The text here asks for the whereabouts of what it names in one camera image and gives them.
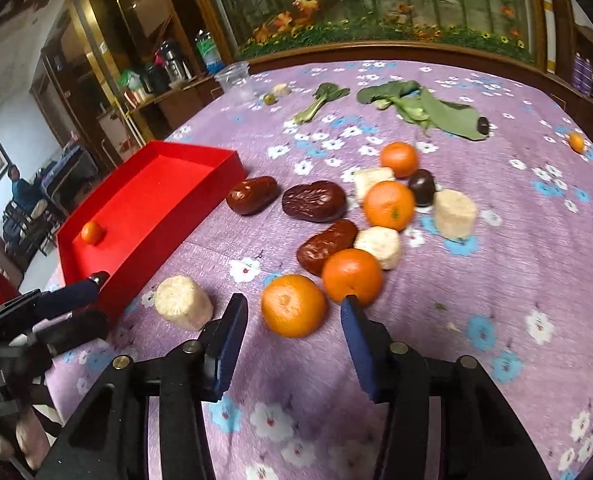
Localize orange tangerine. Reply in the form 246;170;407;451
380;142;420;179
321;248;384;308
261;274;329;338
362;181;415;232

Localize dark red date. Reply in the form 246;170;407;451
281;180;347;223

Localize small kumquat in tray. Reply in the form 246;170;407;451
80;220;106;246

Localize seated person in background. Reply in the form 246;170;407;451
7;165;48;220

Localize red tray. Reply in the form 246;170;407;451
57;141;248;324

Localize dark purple grape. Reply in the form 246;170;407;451
407;169;436;207

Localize purple floral tablecloth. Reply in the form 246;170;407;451
40;58;593;480

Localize large green leafy vegetable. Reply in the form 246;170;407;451
357;80;489;141

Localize small green olive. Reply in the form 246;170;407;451
263;93;277;105

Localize dark grape on leaf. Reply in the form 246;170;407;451
476;116;490;136

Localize small green bok choy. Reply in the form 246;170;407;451
293;82;351;125

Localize small white garlic piece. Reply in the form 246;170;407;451
272;84;291;98

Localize clear plastic cup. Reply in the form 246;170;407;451
214;61;255;104

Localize steel thermos flask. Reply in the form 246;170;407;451
159;40;192;84

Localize green plastic bottle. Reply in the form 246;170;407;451
196;29;225;75

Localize small kumquat far right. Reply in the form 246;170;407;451
567;132;586;154

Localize flower display glass cabinet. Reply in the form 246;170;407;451
197;0;547;68

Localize purple bottles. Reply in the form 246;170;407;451
572;53;593;96

